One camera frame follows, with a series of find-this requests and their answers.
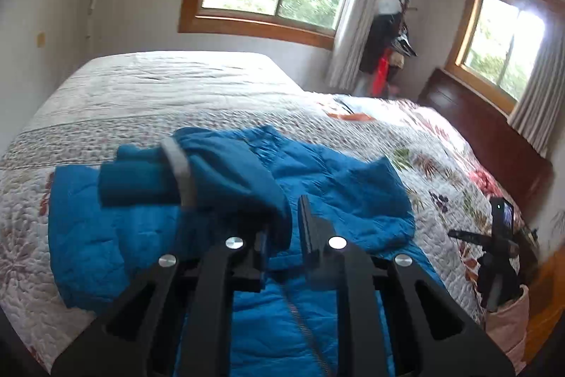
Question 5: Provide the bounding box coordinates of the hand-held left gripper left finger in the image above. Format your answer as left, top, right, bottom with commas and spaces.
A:
50, 224, 271, 377

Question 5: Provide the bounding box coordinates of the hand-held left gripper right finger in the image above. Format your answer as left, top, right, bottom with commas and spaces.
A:
297, 196, 516, 377

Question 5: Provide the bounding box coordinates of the blue quilted jacket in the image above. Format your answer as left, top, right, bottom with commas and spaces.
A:
48, 124, 446, 377

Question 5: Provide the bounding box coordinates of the red hanging garment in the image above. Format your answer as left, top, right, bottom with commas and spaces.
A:
371, 49, 393, 98

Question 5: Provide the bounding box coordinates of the floral quilted bedspread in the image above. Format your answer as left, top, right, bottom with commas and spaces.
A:
0, 50, 538, 377

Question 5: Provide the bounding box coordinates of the black hanging garment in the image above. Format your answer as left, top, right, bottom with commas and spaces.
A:
358, 12, 418, 74

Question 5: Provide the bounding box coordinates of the pink basket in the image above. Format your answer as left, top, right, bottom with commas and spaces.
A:
484, 284, 530, 365

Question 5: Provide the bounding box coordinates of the grey curtain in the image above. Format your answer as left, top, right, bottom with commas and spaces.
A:
324, 0, 394, 92
507, 12, 565, 160

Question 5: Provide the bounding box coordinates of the wooden coat rack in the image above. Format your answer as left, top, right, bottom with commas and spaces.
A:
396, 0, 419, 29

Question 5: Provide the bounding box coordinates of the small wooden-framed window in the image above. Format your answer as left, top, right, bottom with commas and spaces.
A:
444, 0, 565, 116

